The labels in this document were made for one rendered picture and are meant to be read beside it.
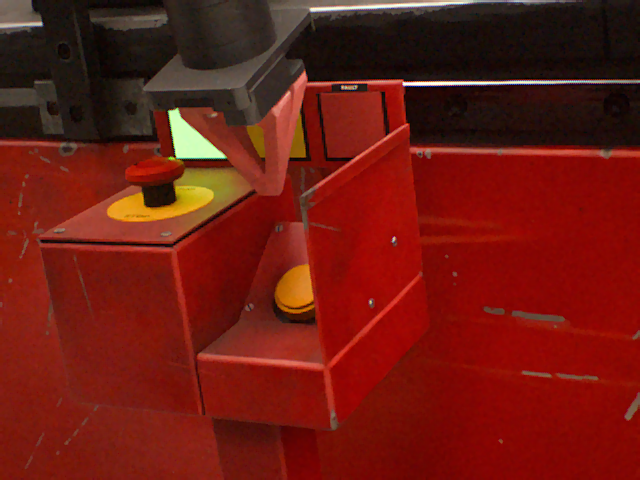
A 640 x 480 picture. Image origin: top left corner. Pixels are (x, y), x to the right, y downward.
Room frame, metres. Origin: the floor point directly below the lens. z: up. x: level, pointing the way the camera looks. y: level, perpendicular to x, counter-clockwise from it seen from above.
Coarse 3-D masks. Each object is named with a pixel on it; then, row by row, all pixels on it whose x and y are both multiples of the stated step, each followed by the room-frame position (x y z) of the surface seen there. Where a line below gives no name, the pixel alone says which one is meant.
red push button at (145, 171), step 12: (132, 168) 0.80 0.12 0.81; (144, 168) 0.80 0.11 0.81; (156, 168) 0.79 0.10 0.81; (168, 168) 0.80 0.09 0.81; (180, 168) 0.80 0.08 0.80; (132, 180) 0.79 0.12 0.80; (144, 180) 0.79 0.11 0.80; (156, 180) 0.79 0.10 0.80; (168, 180) 0.79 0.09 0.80; (144, 192) 0.80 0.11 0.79; (156, 192) 0.80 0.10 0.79; (168, 192) 0.80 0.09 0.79; (144, 204) 0.80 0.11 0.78; (156, 204) 0.80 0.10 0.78; (168, 204) 0.80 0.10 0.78
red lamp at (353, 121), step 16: (320, 96) 0.84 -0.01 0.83; (336, 96) 0.83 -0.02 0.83; (352, 96) 0.83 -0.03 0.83; (368, 96) 0.82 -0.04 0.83; (336, 112) 0.84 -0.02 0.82; (352, 112) 0.83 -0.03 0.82; (368, 112) 0.82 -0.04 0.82; (336, 128) 0.84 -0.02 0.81; (352, 128) 0.83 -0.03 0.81; (368, 128) 0.82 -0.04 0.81; (336, 144) 0.84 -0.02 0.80; (352, 144) 0.83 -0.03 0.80; (368, 144) 0.83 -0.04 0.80
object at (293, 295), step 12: (288, 276) 0.77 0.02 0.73; (300, 276) 0.77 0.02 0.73; (276, 288) 0.77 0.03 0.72; (288, 288) 0.76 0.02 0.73; (300, 288) 0.76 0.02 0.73; (276, 300) 0.76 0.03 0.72; (288, 300) 0.75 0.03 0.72; (300, 300) 0.75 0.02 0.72; (312, 300) 0.75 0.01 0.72; (288, 312) 0.75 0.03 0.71; (300, 312) 0.75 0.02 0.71; (312, 312) 0.75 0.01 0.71
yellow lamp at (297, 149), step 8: (248, 128) 0.87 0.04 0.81; (256, 128) 0.87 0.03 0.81; (296, 128) 0.85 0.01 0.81; (256, 136) 0.87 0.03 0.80; (296, 136) 0.85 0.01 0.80; (256, 144) 0.87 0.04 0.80; (296, 144) 0.85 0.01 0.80; (264, 152) 0.86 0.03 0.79; (296, 152) 0.85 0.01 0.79; (304, 152) 0.85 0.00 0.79
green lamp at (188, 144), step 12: (180, 120) 0.89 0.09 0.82; (180, 132) 0.90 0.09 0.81; (192, 132) 0.89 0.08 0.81; (180, 144) 0.90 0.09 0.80; (192, 144) 0.89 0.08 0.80; (204, 144) 0.89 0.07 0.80; (180, 156) 0.90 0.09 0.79; (192, 156) 0.89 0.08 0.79; (204, 156) 0.89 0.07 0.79; (216, 156) 0.88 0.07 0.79
